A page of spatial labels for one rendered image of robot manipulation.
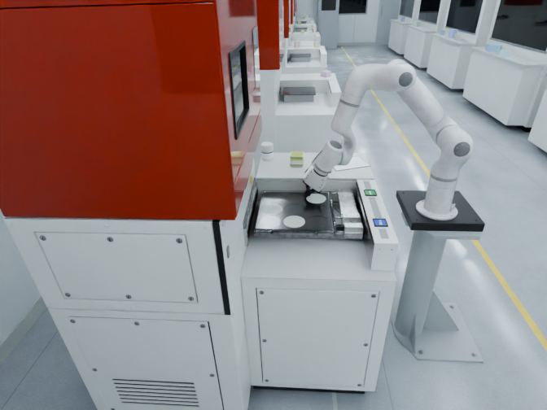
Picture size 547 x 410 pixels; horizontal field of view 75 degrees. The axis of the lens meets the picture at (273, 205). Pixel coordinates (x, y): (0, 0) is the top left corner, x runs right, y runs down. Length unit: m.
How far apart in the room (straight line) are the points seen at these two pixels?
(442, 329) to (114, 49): 2.24
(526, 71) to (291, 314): 5.05
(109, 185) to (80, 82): 0.29
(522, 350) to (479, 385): 0.41
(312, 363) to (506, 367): 1.14
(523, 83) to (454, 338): 4.26
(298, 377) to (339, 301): 0.55
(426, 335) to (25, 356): 2.39
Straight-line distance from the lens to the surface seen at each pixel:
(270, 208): 1.76
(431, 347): 2.42
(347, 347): 1.79
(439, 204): 1.87
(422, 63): 10.14
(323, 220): 1.68
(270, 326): 1.69
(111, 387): 1.91
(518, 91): 6.08
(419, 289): 2.15
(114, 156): 1.10
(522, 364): 2.58
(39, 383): 2.55
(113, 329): 1.58
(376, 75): 1.58
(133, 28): 0.98
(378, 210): 1.68
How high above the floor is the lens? 1.82
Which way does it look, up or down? 31 degrees down
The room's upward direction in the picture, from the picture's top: 2 degrees counter-clockwise
